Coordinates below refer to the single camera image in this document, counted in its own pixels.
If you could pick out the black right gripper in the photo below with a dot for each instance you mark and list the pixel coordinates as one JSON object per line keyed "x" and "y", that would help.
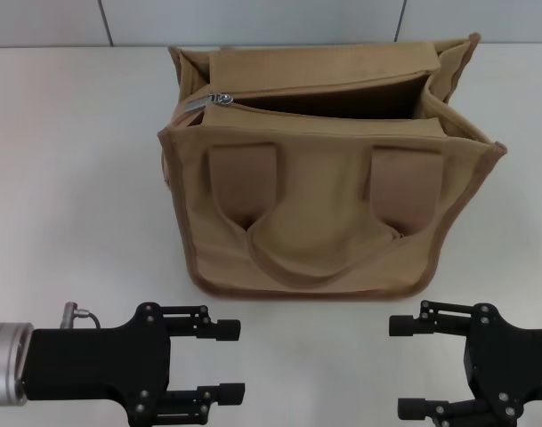
{"x": 511, "y": 364}

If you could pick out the silver metal zipper pull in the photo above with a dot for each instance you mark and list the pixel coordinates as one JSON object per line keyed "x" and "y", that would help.
{"x": 199, "y": 104}

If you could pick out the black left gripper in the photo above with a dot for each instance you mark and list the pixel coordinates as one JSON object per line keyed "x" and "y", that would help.
{"x": 97, "y": 362}

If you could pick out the khaki canvas food bag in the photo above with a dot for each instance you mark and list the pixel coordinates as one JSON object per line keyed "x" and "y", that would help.
{"x": 319, "y": 191}

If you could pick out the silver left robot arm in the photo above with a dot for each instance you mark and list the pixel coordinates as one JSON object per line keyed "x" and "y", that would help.
{"x": 5, "y": 362}

